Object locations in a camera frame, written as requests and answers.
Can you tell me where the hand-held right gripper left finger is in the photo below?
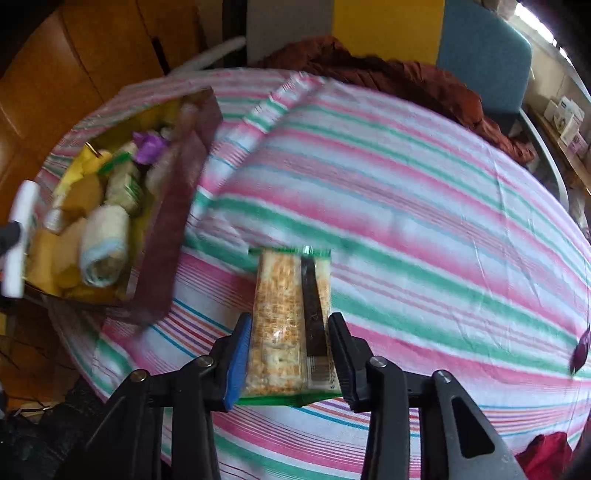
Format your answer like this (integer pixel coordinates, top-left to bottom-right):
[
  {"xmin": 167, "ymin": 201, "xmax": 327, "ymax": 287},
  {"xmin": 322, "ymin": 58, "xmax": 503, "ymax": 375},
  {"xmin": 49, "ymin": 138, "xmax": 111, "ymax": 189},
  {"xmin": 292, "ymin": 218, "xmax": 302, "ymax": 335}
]
[{"xmin": 83, "ymin": 313, "xmax": 253, "ymax": 480}]

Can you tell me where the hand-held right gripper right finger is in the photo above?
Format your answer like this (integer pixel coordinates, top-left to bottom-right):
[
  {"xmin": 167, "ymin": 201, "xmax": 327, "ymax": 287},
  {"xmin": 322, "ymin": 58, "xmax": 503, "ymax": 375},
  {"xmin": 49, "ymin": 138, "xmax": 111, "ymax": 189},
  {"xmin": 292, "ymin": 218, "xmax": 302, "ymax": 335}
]
[{"xmin": 327, "ymin": 312, "xmax": 527, "ymax": 480}]

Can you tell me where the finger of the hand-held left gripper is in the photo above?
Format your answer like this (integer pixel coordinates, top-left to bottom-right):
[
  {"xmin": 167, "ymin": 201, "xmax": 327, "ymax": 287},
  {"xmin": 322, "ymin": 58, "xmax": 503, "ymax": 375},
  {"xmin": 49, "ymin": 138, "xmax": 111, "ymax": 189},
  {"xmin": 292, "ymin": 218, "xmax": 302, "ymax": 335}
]
[{"xmin": 0, "ymin": 222, "xmax": 24, "ymax": 259}]

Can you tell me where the white packet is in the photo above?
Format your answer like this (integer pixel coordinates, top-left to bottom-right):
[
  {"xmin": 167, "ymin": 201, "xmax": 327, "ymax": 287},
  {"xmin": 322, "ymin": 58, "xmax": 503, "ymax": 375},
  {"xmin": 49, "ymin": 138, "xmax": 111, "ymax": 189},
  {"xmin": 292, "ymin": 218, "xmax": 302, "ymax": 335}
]
[{"xmin": 0, "ymin": 181, "xmax": 40, "ymax": 297}]

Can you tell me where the white towel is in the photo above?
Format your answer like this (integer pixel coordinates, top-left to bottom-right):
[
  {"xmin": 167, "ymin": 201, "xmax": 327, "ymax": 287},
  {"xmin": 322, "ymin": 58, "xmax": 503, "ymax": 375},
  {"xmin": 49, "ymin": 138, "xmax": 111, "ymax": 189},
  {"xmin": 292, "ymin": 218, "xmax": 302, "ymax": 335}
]
[{"xmin": 79, "ymin": 205, "xmax": 131, "ymax": 288}]

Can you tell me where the pale green carton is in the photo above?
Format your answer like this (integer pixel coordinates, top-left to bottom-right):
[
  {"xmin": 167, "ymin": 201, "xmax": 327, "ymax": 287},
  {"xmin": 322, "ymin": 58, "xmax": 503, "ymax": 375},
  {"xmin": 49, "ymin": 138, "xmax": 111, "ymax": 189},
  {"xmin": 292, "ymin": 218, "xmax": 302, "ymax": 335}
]
[{"xmin": 104, "ymin": 161, "xmax": 146, "ymax": 213}]

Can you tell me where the maroon gold-lined box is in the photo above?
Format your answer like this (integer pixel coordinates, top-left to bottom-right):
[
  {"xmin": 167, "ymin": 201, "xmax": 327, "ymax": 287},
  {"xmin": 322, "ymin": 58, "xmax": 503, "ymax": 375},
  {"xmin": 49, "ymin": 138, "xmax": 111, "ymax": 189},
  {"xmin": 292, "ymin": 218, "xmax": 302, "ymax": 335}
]
[{"xmin": 23, "ymin": 88, "xmax": 223, "ymax": 326}]

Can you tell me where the purple plastic wrapper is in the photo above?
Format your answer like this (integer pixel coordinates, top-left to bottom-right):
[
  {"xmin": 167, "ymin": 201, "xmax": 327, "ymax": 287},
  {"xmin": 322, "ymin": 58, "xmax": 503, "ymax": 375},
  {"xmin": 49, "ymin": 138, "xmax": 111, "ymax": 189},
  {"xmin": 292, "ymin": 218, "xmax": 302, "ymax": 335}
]
[{"xmin": 131, "ymin": 131, "xmax": 169, "ymax": 164}]

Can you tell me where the red cloth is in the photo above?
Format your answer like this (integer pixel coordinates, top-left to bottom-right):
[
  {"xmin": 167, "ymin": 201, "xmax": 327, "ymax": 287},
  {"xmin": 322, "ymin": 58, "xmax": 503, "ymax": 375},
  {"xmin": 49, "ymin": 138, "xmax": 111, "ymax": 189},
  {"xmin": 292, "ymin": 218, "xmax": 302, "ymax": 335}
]
[{"xmin": 515, "ymin": 431, "xmax": 575, "ymax": 480}]

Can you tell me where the small purple packet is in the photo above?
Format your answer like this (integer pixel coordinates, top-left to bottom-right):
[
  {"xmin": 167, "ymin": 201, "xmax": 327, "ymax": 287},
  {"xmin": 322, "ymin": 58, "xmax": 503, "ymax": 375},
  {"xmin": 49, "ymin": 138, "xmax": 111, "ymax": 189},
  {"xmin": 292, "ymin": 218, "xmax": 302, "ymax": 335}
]
[{"xmin": 569, "ymin": 325, "xmax": 591, "ymax": 374}]

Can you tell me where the maroon cloth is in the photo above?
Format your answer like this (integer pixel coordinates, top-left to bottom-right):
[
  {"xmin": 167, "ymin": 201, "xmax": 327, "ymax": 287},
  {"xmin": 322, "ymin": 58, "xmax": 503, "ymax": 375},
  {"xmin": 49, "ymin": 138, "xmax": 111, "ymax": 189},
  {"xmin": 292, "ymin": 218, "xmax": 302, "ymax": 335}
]
[{"xmin": 252, "ymin": 36, "xmax": 536, "ymax": 167}]

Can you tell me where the wooden side desk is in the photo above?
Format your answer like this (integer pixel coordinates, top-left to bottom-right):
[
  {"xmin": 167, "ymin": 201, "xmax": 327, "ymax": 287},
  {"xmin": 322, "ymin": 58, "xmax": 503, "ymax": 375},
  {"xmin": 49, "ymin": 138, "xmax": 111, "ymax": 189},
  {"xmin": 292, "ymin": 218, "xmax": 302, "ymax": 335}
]
[{"xmin": 526, "ymin": 104, "xmax": 591, "ymax": 195}]

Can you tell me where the white carton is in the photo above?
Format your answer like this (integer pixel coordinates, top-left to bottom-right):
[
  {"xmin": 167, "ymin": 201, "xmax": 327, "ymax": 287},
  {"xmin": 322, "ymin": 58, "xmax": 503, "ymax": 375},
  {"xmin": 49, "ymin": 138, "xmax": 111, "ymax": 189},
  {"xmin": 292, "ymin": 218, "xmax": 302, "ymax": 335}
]
[{"xmin": 544, "ymin": 96, "xmax": 585, "ymax": 144}]

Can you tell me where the grey yellow blue chair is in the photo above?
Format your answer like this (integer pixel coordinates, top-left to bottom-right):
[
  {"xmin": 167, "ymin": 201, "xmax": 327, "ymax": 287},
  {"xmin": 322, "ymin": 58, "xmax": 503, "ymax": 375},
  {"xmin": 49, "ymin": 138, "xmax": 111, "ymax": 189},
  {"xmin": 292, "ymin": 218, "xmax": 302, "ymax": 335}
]
[{"xmin": 168, "ymin": 0, "xmax": 571, "ymax": 208}]

